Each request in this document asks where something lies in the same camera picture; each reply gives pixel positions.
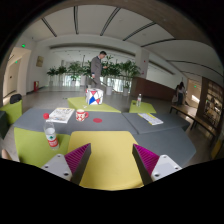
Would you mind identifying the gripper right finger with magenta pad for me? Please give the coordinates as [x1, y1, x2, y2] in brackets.
[132, 144, 181, 185]

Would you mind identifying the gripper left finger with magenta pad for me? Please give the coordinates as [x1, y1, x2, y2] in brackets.
[42, 143, 91, 185]

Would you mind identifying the clear water bottle red label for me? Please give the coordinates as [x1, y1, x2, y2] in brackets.
[44, 121, 59, 149]

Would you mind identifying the distant clear water bottle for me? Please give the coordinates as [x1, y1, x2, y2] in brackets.
[136, 94, 142, 107]

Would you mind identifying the yellow booklet on grey table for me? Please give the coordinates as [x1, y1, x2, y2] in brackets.
[139, 113, 163, 125]

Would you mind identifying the red patterned white mug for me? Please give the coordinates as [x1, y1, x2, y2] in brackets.
[76, 109, 89, 122]

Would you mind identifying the red round coaster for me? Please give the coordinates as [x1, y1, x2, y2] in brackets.
[93, 118, 102, 123]

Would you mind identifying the magazine on grey table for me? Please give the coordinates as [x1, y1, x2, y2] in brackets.
[49, 108, 74, 124]

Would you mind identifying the red bottle cap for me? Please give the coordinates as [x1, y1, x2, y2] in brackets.
[43, 113, 49, 119]

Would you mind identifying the wooden bench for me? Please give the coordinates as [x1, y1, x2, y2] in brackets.
[170, 105, 217, 137]

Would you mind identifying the white red blue geometric box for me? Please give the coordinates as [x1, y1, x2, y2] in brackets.
[86, 88, 103, 105]

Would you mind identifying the person in dark clothes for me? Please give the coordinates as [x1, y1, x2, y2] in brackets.
[172, 82, 185, 105]

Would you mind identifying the wooden bookshelf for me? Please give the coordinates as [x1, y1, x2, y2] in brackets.
[197, 78, 224, 128]

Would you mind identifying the black office chair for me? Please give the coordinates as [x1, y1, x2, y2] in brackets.
[10, 94, 22, 104]

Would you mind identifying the red fire extinguisher box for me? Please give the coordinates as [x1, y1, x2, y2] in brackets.
[34, 81, 39, 92]

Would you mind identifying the potted green plants row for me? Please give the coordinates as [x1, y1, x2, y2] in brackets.
[47, 56, 140, 90]

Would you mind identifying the man in grey suit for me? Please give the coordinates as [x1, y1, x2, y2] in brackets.
[91, 51, 107, 88]

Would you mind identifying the framed wall picture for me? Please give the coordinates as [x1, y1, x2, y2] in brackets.
[36, 56, 44, 67]

